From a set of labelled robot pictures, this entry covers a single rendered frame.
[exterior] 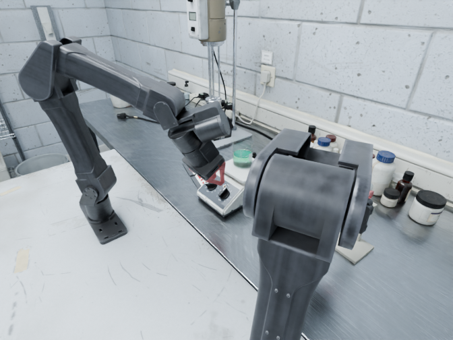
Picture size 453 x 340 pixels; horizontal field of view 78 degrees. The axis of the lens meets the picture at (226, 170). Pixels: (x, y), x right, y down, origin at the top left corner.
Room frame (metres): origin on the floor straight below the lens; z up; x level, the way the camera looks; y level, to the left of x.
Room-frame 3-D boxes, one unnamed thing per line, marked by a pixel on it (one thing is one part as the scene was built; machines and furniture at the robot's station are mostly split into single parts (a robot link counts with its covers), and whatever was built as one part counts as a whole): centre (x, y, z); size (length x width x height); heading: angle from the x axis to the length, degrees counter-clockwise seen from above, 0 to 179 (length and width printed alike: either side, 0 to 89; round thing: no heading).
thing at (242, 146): (0.74, -0.05, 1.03); 0.07 x 0.06 x 0.08; 93
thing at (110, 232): (0.59, 0.34, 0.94); 0.20 x 0.07 x 0.08; 39
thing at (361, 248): (0.49, -0.30, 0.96); 0.08 x 0.08 x 0.13; 36
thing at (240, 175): (0.72, -0.05, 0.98); 0.12 x 0.12 x 0.01; 41
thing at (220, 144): (1.11, 0.06, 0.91); 0.30 x 0.20 x 0.01; 129
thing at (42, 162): (1.70, 1.30, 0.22); 0.33 x 0.33 x 0.41
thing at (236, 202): (0.71, -0.03, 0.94); 0.22 x 0.13 x 0.08; 131
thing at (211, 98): (1.12, 0.05, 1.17); 0.07 x 0.07 x 0.25
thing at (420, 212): (0.59, -0.55, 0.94); 0.07 x 0.07 x 0.07
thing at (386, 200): (0.65, -0.48, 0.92); 0.04 x 0.04 x 0.04
